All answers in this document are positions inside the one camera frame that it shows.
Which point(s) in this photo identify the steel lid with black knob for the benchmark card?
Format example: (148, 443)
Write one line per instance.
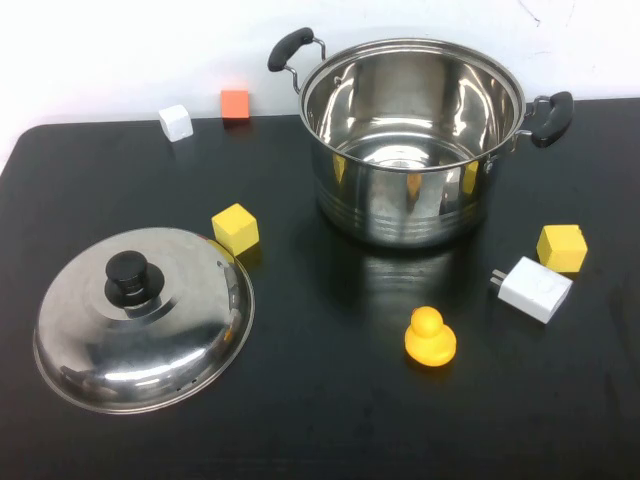
(165, 340)

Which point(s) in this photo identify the yellow cube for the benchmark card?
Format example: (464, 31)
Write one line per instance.
(235, 230)
(562, 250)

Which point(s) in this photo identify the yellow rubber duck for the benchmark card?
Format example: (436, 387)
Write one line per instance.
(430, 342)

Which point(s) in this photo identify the orange cube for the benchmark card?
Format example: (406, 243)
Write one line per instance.
(235, 106)

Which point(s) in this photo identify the white cube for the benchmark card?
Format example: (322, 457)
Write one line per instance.
(176, 124)

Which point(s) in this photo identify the white plug charger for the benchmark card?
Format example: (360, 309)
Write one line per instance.
(535, 290)

